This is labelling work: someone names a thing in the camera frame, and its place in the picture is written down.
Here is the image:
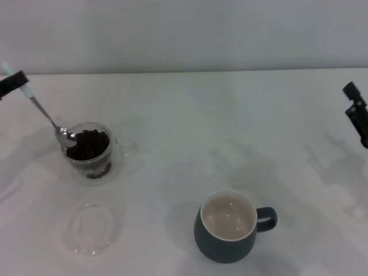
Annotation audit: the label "clear glass cup with handle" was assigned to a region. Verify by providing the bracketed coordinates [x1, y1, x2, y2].
[60, 122, 139, 187]

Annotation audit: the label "metal spoon with blue handle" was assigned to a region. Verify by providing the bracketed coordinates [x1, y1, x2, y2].
[1, 62, 78, 149]

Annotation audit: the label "dark mug with white inside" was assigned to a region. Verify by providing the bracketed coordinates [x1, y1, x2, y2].
[193, 189, 278, 256]

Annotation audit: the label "clear glass saucer dish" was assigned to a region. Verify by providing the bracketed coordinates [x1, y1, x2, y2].
[63, 202, 121, 256]

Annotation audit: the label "dark roasted coffee beans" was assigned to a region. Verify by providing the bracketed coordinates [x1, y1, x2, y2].
[66, 129, 112, 179]

